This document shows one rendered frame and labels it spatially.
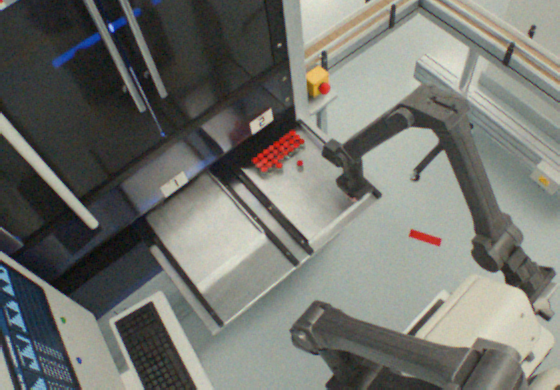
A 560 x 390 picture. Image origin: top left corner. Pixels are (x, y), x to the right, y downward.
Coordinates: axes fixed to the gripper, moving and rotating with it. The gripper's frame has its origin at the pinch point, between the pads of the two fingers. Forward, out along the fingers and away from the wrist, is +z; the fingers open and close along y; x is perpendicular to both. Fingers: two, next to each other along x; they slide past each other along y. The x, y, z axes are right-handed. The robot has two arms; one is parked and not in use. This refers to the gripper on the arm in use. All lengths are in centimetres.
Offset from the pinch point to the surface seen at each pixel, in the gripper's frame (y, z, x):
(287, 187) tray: 19.2, 0.0, 12.1
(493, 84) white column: 40, 78, -142
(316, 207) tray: 7.6, 1.6, 10.0
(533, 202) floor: -19, 94, -102
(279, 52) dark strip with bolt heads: 32, -39, -3
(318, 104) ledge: 37.5, -2.4, -17.7
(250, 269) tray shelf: 5.4, 2.2, 38.4
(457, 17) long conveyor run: 29, -7, -84
